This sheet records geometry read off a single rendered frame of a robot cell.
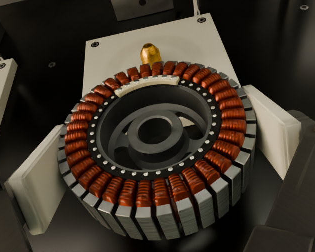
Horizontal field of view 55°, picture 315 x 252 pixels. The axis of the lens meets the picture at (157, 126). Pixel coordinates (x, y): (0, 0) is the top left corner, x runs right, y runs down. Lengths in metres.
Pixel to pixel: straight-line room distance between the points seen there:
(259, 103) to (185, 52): 0.18
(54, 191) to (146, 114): 0.07
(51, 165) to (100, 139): 0.03
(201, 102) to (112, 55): 0.19
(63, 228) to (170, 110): 0.12
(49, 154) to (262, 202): 0.15
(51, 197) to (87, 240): 0.08
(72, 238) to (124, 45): 0.21
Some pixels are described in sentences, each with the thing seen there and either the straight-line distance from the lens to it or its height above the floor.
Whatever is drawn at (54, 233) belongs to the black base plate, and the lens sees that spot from 0.25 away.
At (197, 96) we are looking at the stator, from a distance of 0.18.
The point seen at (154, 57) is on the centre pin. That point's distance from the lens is 0.30.
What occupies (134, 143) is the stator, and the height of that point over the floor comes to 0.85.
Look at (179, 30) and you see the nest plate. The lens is 0.36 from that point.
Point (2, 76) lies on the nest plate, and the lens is 0.40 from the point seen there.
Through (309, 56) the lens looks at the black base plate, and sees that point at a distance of 0.34.
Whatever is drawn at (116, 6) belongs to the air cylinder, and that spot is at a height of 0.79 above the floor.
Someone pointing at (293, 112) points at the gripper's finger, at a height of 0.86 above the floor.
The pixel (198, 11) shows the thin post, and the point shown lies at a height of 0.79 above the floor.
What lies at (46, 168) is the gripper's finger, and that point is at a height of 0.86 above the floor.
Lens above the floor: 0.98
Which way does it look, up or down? 50 degrees down
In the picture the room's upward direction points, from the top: 17 degrees counter-clockwise
